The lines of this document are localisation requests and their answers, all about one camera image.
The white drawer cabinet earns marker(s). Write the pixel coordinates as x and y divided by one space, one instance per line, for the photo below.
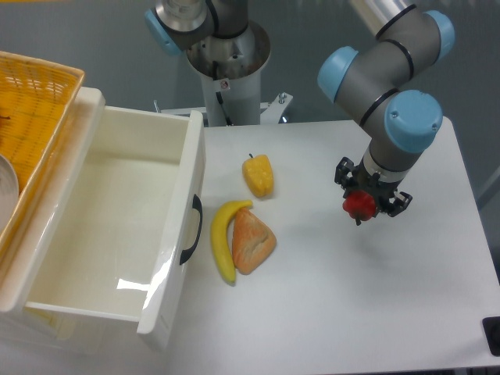
78 336

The red bell pepper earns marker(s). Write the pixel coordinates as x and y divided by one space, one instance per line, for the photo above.
360 206

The black corner device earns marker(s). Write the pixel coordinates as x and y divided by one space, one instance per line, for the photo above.
491 326

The triangular bread piece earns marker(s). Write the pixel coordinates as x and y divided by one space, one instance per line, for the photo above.
252 242

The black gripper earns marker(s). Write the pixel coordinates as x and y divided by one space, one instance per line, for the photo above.
351 178

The open upper white drawer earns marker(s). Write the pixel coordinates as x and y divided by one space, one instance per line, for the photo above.
109 211

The yellow banana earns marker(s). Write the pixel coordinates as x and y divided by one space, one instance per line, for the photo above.
218 238

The yellow bell pepper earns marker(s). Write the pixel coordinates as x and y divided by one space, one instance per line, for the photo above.
258 175

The yellow wicker basket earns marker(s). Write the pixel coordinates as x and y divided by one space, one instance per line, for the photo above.
36 97

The black drawer handle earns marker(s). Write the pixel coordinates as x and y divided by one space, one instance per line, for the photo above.
194 229

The white plate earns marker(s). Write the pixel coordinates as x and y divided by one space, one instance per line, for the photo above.
9 191

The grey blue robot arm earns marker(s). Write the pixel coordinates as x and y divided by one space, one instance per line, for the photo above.
368 86

